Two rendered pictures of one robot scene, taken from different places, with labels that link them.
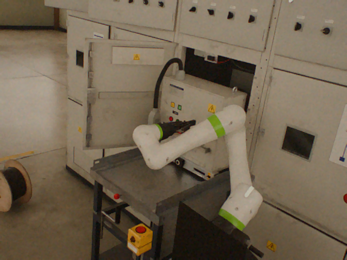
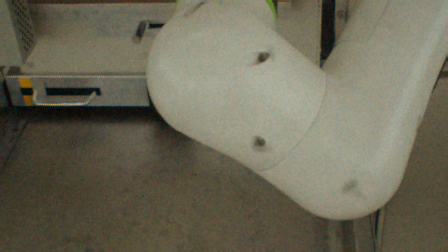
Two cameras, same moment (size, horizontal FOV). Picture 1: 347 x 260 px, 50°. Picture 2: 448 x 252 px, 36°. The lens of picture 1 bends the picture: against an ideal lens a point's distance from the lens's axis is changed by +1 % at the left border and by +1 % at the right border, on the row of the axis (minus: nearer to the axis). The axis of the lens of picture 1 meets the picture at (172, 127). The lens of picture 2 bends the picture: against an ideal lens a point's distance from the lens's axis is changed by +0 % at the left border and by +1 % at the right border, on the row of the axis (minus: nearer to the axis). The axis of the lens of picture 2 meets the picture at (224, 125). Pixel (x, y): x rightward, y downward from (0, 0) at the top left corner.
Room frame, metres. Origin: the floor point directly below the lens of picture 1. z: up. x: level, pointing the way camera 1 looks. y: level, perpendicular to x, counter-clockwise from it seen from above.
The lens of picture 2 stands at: (1.29, 0.40, 1.52)
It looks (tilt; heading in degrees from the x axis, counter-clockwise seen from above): 36 degrees down; 324
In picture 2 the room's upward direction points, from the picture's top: 4 degrees counter-clockwise
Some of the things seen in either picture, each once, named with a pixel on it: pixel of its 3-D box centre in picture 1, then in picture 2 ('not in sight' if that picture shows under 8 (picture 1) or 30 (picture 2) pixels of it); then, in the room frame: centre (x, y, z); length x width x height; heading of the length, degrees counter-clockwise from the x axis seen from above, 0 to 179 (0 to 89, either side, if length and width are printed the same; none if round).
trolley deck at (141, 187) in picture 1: (164, 177); (161, 178); (2.01, 0.01, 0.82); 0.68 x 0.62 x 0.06; 138
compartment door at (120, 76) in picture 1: (129, 95); not in sight; (2.37, 0.31, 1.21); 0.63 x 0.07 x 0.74; 117
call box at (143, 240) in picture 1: (139, 239); not in sight; (1.36, 0.09, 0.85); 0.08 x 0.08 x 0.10; 48
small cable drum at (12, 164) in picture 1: (8, 184); not in sight; (2.68, 1.33, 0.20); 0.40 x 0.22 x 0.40; 57
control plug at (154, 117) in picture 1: (154, 124); (2, 0); (2.20, 0.12, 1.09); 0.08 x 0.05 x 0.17; 138
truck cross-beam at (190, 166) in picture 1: (183, 160); (170, 83); (2.12, -0.09, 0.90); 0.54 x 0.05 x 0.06; 48
